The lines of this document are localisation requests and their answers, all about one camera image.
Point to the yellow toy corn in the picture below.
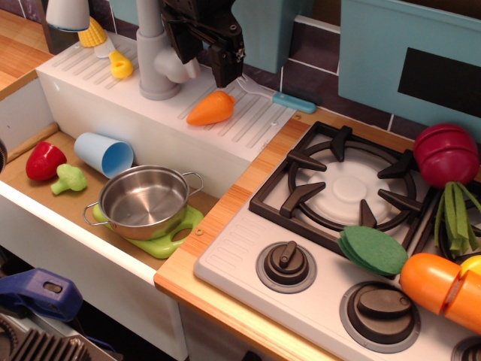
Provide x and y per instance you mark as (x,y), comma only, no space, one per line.
(93,36)

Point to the teal toy cabinet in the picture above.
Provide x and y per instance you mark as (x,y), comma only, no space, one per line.
(387,61)

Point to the blue clamp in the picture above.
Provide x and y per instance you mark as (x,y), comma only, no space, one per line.
(42,292)

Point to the stainless steel pot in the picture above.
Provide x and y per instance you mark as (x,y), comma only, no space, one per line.
(147,201)

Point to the middle black stove knob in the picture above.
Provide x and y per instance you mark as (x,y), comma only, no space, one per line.
(380,317)

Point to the white and blue toy knife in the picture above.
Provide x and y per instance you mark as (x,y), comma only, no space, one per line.
(276,97)

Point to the green plastic cutting board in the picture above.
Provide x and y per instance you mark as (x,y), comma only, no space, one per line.
(159,248)

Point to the light blue plastic cup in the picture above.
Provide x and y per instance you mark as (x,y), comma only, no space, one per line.
(106,155)

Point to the yellow toy fruit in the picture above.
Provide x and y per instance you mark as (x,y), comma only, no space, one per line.
(472,264)

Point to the red toy pepper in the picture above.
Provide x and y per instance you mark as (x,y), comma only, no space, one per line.
(43,161)

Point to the grey toy faucet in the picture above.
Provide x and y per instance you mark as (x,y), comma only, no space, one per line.
(161,70)

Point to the large orange felt-leaf carrot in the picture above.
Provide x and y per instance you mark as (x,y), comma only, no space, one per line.
(431,281)

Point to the green toy broccoli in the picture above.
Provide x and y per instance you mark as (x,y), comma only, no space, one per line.
(69,178)

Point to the right black stove knob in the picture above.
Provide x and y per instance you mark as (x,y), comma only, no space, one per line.
(468,349)

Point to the black stove knob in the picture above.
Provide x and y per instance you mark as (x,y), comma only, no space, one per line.
(286,267)
(468,349)
(380,317)

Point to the white toy sink unit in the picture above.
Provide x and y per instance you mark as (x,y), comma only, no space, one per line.
(75,93)

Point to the black burner grate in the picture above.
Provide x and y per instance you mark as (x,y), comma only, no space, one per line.
(333,179)

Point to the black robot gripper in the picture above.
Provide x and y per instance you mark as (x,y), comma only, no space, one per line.
(191,24)

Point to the small orange toy carrot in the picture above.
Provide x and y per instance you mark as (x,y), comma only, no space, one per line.
(215,108)

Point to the purple toy beet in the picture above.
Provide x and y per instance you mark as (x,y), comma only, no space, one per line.
(448,160)

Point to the grey toy stove top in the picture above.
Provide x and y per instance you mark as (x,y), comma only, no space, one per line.
(229,264)

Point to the yellow toy pear piece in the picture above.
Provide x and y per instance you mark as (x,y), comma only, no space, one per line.
(120,66)

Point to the left black stove knob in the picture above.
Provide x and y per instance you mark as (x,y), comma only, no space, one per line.
(286,267)

